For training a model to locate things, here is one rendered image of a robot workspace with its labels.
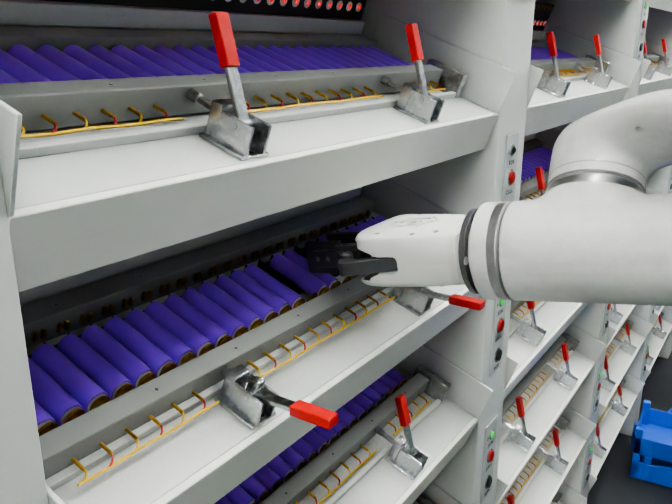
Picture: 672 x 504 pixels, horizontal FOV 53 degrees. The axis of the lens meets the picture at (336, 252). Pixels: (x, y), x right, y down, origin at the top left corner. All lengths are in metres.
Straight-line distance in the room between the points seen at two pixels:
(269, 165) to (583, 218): 0.24
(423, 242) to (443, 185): 0.30
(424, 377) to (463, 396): 0.06
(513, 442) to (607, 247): 0.77
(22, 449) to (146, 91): 0.23
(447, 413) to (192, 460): 0.50
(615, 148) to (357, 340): 0.28
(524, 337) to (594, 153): 0.64
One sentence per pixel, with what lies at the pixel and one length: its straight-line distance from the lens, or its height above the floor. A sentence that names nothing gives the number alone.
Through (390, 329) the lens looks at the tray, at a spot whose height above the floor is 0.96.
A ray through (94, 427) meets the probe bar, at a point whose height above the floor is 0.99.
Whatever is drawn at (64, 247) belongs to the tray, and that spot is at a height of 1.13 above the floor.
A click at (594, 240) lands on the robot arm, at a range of 0.53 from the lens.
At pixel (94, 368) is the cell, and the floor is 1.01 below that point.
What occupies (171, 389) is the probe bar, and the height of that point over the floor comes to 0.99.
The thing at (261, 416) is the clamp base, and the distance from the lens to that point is 0.53.
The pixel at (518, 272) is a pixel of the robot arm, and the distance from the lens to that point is 0.55.
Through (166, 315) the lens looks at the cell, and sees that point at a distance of 0.58.
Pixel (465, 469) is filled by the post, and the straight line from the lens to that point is 1.00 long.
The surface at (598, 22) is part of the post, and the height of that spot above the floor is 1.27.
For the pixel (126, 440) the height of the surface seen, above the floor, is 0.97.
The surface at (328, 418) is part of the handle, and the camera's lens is 0.48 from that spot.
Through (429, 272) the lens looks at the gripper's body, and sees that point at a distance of 0.58.
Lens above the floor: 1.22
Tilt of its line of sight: 17 degrees down
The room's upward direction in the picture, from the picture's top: straight up
